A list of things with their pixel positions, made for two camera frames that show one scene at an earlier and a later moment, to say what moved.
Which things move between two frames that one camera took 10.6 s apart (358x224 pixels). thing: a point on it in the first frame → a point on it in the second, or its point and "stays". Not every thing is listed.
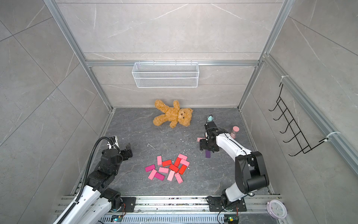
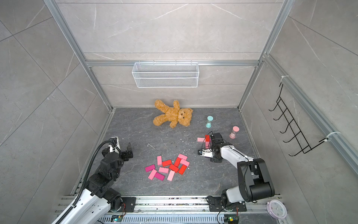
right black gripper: x=203 y=146 → x=214 y=159
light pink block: x=182 y=156 stays
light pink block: x=184 y=162 stays
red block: x=177 y=161 stays
